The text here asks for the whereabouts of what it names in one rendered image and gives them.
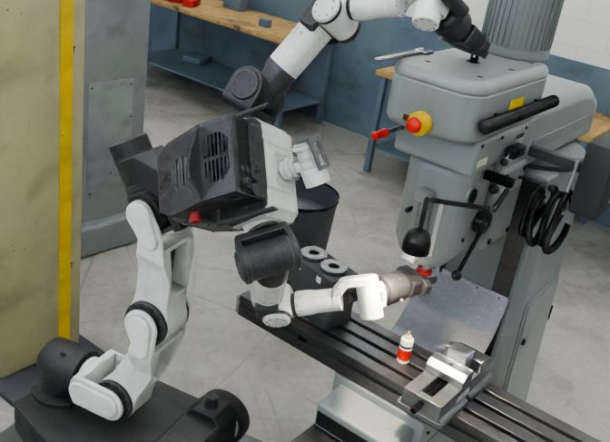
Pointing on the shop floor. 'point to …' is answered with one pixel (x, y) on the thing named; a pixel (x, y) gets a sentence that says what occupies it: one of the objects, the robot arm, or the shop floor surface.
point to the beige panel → (39, 175)
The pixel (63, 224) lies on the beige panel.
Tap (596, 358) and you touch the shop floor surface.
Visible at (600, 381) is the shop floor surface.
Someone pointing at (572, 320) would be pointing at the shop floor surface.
